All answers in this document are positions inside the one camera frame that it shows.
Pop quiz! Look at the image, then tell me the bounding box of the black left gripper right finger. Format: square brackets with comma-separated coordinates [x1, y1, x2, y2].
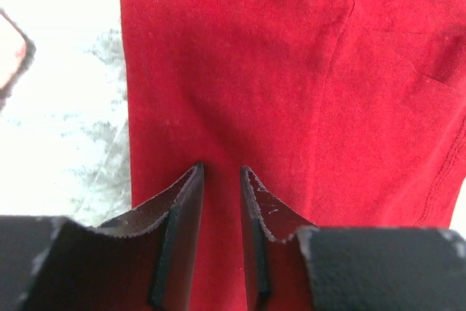
[240, 167, 465, 310]

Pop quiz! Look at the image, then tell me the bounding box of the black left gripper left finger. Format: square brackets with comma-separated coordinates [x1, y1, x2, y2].
[1, 164, 204, 310]

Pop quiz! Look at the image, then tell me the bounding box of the red t shirt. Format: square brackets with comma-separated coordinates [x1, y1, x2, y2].
[121, 0, 465, 310]

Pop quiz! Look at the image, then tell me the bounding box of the folded pink t shirt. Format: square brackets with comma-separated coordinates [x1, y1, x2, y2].
[1, 8, 36, 110]

